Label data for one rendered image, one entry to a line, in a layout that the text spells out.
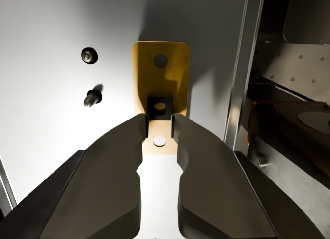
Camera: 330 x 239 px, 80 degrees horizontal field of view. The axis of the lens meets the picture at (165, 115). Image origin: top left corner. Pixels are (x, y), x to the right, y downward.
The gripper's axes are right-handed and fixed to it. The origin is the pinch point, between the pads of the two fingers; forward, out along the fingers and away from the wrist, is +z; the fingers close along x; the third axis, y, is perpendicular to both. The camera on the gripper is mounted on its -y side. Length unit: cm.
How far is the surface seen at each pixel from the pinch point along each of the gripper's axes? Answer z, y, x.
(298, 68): 32.7, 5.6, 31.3
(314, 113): 6.6, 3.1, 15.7
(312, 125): 3.8, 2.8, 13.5
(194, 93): 3.2, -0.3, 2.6
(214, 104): 3.1, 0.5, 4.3
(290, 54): 33.0, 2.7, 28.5
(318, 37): 5.6, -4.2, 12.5
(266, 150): 2.2, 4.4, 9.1
